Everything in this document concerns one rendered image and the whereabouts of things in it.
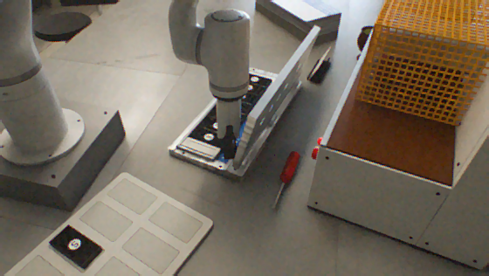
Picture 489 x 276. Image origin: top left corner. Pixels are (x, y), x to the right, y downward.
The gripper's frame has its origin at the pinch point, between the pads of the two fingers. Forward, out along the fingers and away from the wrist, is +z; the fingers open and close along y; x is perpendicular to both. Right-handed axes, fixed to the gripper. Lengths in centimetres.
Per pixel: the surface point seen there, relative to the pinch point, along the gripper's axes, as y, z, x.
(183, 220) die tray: 18.2, 5.6, -9.9
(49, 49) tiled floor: -227, 89, -168
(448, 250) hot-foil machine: 27, 4, 42
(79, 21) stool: -140, 28, -93
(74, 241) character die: 23.9, 4.5, -31.0
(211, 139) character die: -4.6, 2.7, -4.9
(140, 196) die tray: 11.6, 5.4, -20.5
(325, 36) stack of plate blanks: -62, 2, 35
